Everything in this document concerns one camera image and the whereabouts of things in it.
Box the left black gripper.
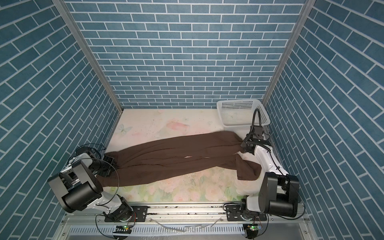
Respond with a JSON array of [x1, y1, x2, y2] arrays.
[[88, 155, 118, 178]]

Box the brown trousers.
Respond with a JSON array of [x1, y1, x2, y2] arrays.
[[97, 131, 262, 187]]

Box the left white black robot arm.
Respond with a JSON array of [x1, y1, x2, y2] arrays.
[[48, 145, 134, 223]]

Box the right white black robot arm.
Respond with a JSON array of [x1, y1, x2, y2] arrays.
[[242, 133, 302, 220]]

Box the white plastic perforated basket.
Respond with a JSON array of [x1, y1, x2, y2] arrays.
[[217, 99, 271, 128]]

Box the left green circuit board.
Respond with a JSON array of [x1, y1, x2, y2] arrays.
[[114, 225, 133, 235]]

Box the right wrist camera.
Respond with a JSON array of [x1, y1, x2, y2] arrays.
[[253, 125, 264, 138]]

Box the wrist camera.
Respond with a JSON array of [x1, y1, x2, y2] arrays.
[[75, 146, 95, 158], [253, 125, 264, 138]]

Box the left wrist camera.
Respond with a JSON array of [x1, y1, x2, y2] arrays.
[[75, 146, 95, 158]]

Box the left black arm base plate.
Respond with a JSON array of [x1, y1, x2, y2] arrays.
[[104, 206, 148, 223]]

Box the aluminium front mounting rail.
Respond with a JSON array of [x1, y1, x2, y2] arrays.
[[61, 203, 311, 226]]

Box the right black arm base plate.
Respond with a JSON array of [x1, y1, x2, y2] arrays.
[[222, 204, 267, 222]]

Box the right aluminium corner post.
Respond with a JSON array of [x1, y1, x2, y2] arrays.
[[262, 0, 316, 106]]

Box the aluminium corner post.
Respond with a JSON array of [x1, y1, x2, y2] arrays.
[[262, 0, 316, 106], [52, 0, 124, 114]]

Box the white slotted cable duct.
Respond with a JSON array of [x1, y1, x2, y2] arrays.
[[69, 224, 245, 237]]

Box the left aluminium corner post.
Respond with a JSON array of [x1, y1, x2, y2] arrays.
[[52, 0, 124, 114]]

